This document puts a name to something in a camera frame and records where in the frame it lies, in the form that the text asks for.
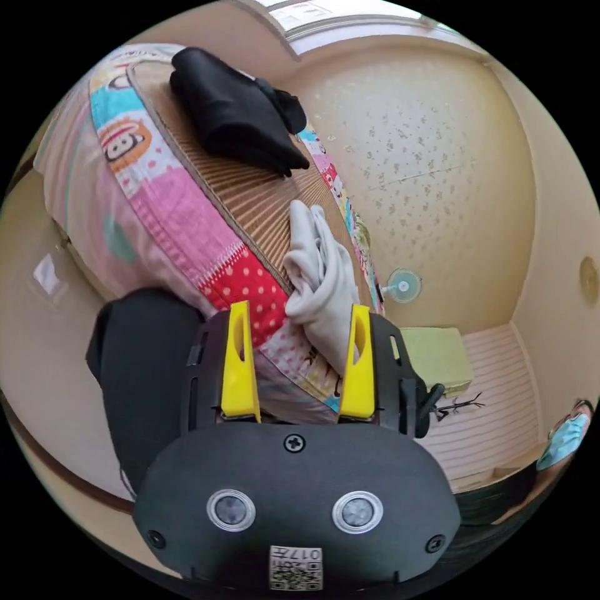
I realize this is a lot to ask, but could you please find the small fan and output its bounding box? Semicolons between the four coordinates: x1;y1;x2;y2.
380;267;423;304

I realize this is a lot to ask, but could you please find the person's body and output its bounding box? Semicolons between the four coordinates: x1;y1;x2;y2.
85;287;597;571

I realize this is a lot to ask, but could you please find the pile of clothes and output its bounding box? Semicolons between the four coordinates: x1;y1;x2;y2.
169;46;311;179

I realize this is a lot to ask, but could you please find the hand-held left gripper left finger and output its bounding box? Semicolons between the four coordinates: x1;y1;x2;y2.
220;301;262;424

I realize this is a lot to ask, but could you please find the white long sleeve shirt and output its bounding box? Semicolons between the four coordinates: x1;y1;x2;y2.
282;200;363;376

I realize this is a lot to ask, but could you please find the green cushion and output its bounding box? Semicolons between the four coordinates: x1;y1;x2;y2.
399;326;475;400

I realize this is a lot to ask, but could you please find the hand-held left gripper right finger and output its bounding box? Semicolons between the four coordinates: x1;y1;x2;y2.
337;304;376;421

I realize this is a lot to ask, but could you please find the bed with mat and printed quilt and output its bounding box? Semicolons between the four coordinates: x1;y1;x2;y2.
33;42;386;426

